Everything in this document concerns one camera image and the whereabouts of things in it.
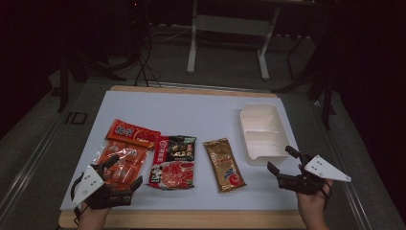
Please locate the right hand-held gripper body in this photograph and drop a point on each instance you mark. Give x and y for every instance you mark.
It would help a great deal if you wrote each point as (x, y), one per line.
(322, 169)

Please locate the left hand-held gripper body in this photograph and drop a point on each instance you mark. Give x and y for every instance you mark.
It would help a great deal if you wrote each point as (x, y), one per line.
(87, 185)

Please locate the white divided plastic box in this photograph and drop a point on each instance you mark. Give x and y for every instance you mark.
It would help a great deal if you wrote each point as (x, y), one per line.
(263, 134)

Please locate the orange clear-window snack bag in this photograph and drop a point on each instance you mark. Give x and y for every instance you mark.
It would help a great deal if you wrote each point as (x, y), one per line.
(132, 135)

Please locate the red and black food packet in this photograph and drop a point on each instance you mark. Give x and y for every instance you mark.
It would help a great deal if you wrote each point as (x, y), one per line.
(174, 166)

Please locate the gold food packet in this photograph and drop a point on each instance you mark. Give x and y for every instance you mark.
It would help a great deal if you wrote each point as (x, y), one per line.
(223, 164)

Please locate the person's left hand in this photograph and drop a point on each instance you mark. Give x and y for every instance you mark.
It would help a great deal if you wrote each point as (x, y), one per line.
(92, 220)

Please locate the person's right hand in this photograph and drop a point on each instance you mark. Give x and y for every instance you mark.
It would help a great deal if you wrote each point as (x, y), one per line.
(311, 211)

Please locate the black tripod stand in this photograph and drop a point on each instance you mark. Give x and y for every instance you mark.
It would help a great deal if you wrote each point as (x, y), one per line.
(325, 80)

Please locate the black metal stand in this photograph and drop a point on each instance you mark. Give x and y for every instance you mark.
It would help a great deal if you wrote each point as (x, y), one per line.
(63, 80)

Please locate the white table mat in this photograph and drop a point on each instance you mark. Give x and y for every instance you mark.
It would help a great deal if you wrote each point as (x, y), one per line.
(198, 111)

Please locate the white metal stand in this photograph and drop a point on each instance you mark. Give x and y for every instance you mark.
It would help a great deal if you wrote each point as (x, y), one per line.
(230, 25)

